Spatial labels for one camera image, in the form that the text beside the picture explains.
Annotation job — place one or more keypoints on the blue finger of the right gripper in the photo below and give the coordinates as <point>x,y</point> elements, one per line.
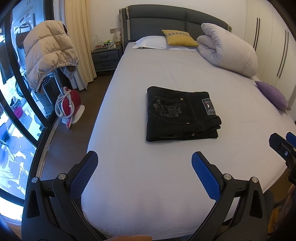
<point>284,148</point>
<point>291,138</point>

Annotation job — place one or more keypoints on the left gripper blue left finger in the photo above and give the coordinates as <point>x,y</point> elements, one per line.
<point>69,187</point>

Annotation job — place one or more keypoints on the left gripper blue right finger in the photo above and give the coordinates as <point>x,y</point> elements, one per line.
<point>218,189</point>

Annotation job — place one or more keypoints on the black denim pants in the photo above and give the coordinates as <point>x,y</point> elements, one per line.
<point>180,116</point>

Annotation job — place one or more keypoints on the purple cushion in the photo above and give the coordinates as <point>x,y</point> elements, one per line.
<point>273,95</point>

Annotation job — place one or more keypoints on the bed with white sheet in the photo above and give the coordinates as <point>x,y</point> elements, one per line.
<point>151,188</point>

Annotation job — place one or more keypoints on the perforated grey chair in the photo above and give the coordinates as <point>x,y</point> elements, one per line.
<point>47,96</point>

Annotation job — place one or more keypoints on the folded white duvet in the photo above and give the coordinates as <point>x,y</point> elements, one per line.
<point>225,50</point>

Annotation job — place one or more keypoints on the dark grey nightstand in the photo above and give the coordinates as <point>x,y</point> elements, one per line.
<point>106,59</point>

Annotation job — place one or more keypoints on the beige puffer jacket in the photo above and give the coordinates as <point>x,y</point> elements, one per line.
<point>47,47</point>

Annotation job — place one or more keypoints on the items on nightstand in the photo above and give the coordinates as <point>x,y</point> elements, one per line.
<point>97,43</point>

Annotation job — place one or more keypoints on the yellow decorative pillow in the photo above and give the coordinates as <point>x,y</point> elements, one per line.
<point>179,38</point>

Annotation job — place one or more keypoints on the white bed pillow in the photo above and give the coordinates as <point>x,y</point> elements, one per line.
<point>151,42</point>

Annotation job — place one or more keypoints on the cream curtain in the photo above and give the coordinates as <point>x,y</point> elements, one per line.
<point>78,26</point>

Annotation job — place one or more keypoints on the dark grey padded headboard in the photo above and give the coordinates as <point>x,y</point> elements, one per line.
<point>141,20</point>

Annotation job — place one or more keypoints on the red bag with rope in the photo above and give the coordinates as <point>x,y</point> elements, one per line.
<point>68,107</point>

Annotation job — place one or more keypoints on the white wardrobe with black handles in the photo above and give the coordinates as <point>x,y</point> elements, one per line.
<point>274,45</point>

